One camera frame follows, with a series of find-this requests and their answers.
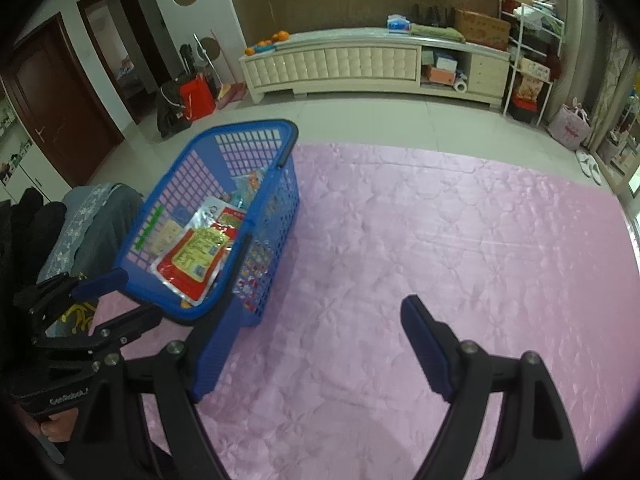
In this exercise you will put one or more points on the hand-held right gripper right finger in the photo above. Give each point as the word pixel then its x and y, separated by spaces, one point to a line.
pixel 427 350

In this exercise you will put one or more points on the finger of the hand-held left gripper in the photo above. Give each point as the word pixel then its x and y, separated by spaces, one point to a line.
pixel 100 282
pixel 125 327

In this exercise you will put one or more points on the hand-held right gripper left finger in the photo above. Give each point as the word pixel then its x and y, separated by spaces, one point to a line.
pixel 210 360

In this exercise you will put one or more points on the long cracker packet green edge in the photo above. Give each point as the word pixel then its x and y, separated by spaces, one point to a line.
pixel 160 235

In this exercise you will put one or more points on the red snack packet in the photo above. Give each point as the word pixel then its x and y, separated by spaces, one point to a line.
pixel 192 260

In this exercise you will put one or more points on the silver snack packet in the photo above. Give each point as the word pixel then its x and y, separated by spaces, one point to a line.
pixel 210 212

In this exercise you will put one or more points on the light blue packet orange picture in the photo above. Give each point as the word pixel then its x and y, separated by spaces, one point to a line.
pixel 252 182

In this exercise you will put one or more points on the blue plastic basket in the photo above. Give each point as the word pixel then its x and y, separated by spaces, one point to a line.
pixel 240 129

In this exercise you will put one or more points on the person's left hand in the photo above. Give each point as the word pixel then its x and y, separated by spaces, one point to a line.
pixel 52 427

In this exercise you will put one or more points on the black jacket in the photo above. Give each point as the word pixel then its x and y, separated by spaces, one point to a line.
pixel 35 220

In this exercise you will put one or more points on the pink quilted tablecloth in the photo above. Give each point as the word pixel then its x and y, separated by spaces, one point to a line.
pixel 400 220

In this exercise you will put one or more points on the black bag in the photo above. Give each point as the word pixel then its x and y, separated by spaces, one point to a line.
pixel 170 111

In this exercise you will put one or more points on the brown wooden door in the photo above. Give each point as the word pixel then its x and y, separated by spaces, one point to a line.
pixel 55 95

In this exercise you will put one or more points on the red bag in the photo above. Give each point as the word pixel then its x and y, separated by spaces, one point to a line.
pixel 197 98

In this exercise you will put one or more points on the pink broom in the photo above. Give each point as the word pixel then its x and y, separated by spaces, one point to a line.
pixel 231 95

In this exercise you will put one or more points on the black luggage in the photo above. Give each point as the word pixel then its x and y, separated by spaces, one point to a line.
pixel 186 57

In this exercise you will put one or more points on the white slipper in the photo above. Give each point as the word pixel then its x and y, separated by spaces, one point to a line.
pixel 585 161
pixel 594 172

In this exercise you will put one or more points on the pink tote bag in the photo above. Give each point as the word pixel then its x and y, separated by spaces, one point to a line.
pixel 570 128

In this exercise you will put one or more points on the white paper roll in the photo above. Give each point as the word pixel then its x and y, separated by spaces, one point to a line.
pixel 460 85

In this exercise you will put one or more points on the blue plate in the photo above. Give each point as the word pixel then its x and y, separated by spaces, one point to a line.
pixel 263 49

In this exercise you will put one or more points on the cream tv cabinet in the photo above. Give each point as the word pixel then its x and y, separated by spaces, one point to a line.
pixel 340 62

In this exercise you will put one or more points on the white metal rack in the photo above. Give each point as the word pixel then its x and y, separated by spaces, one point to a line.
pixel 515 60

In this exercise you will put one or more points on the dark red cloth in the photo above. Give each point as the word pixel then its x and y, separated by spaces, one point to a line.
pixel 553 62

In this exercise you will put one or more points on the green folded cloth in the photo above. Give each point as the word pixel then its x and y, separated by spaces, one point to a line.
pixel 437 32

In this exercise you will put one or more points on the brown cardboard box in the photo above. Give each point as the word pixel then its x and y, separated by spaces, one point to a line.
pixel 482 28

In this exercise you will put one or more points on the blue tissue box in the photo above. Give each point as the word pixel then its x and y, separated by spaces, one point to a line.
pixel 398 22

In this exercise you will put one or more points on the patterned beige curtain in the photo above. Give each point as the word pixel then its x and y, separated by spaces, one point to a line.
pixel 612 75

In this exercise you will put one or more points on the black router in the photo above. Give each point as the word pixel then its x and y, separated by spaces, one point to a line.
pixel 432 15

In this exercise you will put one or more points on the silver standing air conditioner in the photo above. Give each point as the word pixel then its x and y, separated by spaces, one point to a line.
pixel 580 35

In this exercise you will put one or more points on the white wall shelf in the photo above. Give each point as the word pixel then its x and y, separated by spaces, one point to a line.
pixel 12 155

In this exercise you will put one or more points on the dark wooden door frame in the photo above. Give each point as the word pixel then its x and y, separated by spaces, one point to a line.
pixel 145 50

